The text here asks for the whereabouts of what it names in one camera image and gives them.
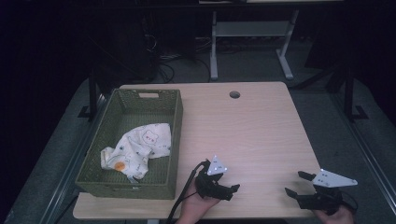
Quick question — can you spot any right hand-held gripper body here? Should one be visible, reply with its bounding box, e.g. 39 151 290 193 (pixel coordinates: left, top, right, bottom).
297 168 359 216

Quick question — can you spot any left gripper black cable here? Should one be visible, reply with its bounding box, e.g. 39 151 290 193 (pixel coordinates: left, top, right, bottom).
166 160 210 224

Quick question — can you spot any person's left hand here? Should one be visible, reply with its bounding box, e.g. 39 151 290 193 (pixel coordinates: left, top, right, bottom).
176 180 220 224

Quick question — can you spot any white metal desk frame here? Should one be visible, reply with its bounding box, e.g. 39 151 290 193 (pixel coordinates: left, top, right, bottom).
209 8 301 81

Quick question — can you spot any green woven basket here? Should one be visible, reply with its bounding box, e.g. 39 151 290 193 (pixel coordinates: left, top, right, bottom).
74 88 184 201

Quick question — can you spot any bundle of floor cables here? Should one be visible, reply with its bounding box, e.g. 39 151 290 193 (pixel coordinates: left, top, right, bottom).
143 32 213 84

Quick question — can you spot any black metal stand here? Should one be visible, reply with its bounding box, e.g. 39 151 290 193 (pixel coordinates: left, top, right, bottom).
342 66 370 122
78 66 108 121

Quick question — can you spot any white cartoon print cloth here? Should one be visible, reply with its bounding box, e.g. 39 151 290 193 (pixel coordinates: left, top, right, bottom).
100 122 173 184

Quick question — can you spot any aluminium floor rail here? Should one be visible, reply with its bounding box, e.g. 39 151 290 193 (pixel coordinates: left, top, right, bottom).
330 92 396 216
38 92 108 224

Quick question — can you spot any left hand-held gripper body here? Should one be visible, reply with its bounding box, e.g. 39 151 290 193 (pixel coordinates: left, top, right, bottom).
195 154 233 201

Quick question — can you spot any person's right hand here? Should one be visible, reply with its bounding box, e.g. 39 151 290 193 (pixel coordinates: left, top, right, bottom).
312 204 356 224

